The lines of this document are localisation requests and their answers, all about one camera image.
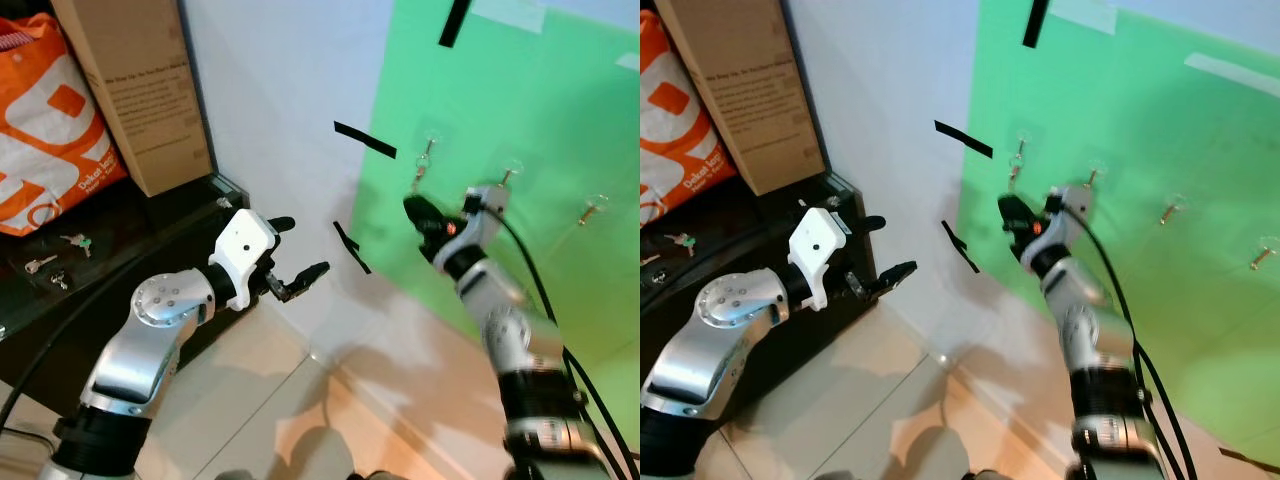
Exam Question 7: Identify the black tape strip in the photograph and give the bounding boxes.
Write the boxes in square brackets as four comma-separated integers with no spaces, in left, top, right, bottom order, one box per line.
[333,120,398,160]
[940,219,982,274]
[934,119,995,160]
[438,0,472,49]
[333,220,373,276]
[1021,0,1052,49]

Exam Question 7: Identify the black table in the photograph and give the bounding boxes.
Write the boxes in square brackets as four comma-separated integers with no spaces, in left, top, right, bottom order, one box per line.
[0,172,261,401]
[640,172,901,346]

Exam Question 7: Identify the tall brown cardboard box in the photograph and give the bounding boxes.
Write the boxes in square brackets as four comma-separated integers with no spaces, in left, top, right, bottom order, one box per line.
[50,0,217,198]
[655,0,828,197]

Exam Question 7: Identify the orange shopping bag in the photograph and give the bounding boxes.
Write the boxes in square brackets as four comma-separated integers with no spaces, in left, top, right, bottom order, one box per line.
[640,10,743,228]
[0,10,131,238]

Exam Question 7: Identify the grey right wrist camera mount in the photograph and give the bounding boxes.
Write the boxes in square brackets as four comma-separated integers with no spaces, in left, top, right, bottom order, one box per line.
[462,185,508,246]
[1045,185,1096,246]

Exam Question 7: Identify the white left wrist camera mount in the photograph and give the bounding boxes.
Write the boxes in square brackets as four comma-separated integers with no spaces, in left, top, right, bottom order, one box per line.
[788,207,851,309]
[208,208,280,311]

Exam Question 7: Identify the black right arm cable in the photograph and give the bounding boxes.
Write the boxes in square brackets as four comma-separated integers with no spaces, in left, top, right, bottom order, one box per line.
[1060,200,1199,480]
[488,198,641,480]

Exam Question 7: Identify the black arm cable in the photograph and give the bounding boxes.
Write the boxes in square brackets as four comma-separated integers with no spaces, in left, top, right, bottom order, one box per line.
[488,198,641,480]
[1060,200,1199,480]
[0,198,236,431]
[640,203,811,321]

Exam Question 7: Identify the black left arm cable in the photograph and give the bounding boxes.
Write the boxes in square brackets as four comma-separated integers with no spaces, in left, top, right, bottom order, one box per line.
[0,198,236,431]
[640,203,811,321]

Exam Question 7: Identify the green wall sheet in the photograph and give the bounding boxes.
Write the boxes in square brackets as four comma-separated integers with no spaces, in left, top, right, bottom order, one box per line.
[955,0,1280,469]
[355,0,641,446]

